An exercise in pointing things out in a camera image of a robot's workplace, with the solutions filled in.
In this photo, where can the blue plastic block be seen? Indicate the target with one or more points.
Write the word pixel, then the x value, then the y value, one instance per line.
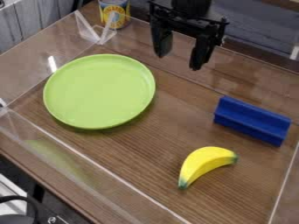
pixel 253 120

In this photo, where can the yellow toy banana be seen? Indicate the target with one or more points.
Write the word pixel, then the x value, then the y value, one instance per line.
pixel 202 161

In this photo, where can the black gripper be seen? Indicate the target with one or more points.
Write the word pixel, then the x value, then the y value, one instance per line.
pixel 193 18

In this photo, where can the green round plate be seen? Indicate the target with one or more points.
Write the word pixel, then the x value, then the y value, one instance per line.
pixel 99 91

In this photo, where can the clear acrylic corner bracket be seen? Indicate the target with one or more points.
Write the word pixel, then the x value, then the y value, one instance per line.
pixel 95 33

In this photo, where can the clear acrylic enclosure wall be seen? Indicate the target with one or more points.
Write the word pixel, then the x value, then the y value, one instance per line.
pixel 93 189

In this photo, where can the yellow blue tin can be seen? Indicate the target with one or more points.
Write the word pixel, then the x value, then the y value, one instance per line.
pixel 115 11

